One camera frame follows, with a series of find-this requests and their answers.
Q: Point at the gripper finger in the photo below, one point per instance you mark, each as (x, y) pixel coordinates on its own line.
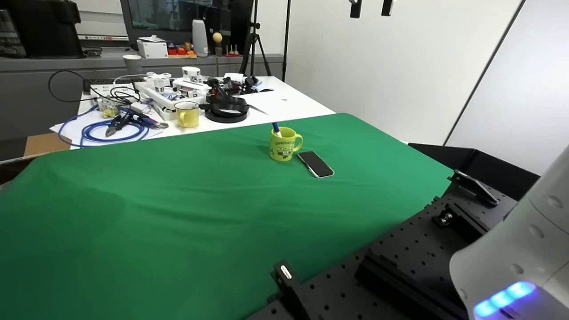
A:
(355, 9)
(387, 7)

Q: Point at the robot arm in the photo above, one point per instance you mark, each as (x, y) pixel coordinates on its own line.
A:
(524, 249)

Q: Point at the blue marker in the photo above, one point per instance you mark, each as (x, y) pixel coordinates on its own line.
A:
(276, 129)

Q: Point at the yellow mug with print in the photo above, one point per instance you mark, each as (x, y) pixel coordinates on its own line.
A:
(282, 149)

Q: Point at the plain yellow mug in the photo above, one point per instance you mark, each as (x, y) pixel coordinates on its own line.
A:
(189, 116)

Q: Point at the paper cup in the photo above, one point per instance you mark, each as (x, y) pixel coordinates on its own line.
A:
(132, 64)

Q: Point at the white table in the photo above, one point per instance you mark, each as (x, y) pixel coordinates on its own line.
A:
(289, 104)

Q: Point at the wooden ball on stick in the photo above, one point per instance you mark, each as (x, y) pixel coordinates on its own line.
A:
(217, 38)

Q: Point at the black smartphone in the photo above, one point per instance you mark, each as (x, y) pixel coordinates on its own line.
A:
(315, 164)

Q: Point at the heap of toy blocks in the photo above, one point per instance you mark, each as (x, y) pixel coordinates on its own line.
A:
(180, 51)

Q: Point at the white tray of small boxes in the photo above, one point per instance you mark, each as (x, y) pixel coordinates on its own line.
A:
(175, 91)

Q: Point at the black clamp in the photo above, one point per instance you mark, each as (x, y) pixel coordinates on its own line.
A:
(286, 280)
(473, 189)

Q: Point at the white box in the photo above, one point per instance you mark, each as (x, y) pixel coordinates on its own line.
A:
(152, 49)

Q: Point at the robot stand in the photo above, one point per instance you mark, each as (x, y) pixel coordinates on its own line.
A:
(400, 271)

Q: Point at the black pliers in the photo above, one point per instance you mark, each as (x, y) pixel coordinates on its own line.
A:
(116, 125)

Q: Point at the glass jar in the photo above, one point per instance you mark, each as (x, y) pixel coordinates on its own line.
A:
(108, 109)

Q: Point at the green cloth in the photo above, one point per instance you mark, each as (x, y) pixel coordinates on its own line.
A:
(178, 213)

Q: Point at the black coffee machine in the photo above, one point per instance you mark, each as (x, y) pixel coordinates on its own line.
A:
(44, 26)

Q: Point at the grey cabinet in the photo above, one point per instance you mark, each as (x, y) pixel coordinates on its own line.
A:
(26, 98)

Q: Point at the cardboard sheet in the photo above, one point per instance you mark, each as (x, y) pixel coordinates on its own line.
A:
(42, 144)

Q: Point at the camera on tripod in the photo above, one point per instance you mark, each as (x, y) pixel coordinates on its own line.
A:
(254, 40)

